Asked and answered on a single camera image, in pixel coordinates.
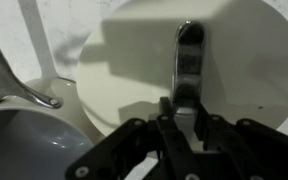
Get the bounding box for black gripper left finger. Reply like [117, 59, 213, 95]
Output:
[65, 96, 198, 180]

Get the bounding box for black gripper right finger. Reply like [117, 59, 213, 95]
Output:
[193, 100, 288, 180]

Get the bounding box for white pot lid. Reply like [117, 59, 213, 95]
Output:
[75, 0, 288, 141]

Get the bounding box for white pot with steel handle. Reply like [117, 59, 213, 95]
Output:
[0, 19, 107, 180]

